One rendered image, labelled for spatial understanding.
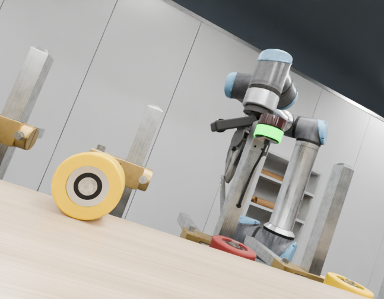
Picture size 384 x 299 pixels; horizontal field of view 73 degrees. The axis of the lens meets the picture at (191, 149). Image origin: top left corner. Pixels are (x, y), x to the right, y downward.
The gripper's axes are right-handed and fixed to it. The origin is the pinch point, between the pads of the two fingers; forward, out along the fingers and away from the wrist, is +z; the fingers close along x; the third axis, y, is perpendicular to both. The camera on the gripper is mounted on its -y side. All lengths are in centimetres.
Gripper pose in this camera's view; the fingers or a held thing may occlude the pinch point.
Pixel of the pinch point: (225, 177)
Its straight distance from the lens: 69.9
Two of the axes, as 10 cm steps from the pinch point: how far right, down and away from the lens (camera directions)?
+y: 9.2, 3.5, 1.9
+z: -3.4, 9.4, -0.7
